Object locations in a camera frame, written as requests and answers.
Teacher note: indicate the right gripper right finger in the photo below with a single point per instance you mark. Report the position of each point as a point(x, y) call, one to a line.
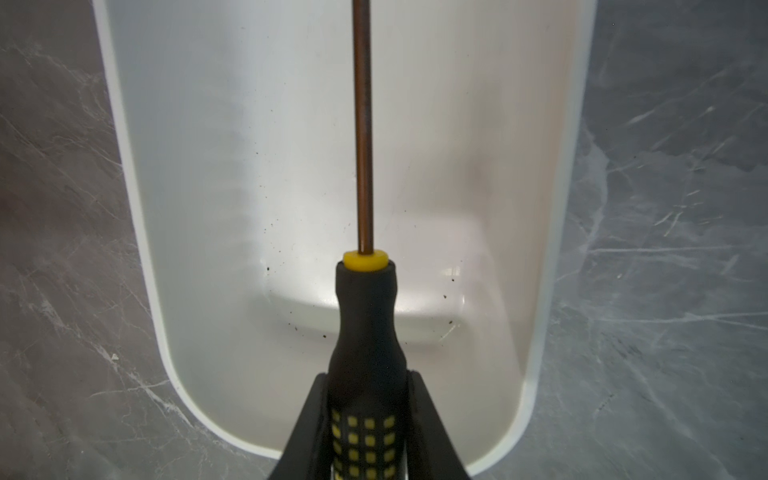
point(430, 452)

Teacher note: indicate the white plastic bin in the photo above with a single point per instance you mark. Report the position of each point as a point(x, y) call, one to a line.
point(235, 125)

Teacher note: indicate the black yellow screwdriver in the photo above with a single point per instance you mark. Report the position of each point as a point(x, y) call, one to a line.
point(367, 371)

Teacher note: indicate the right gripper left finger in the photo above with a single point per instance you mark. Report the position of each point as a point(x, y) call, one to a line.
point(308, 453)

